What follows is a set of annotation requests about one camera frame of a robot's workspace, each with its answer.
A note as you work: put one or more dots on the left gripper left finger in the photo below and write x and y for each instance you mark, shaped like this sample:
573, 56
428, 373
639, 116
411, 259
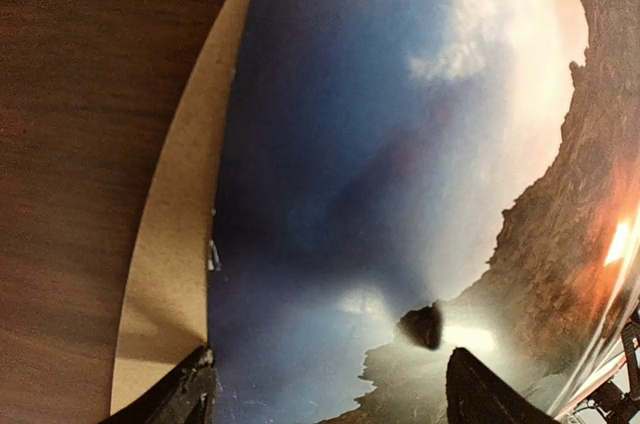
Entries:
186, 394

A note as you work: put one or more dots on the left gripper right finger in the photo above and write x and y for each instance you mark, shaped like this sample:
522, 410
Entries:
475, 394

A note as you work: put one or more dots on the dalmatian dog photo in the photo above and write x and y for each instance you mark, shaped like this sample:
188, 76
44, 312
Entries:
402, 178

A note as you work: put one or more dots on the brown backing board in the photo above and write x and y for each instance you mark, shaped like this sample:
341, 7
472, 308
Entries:
164, 311

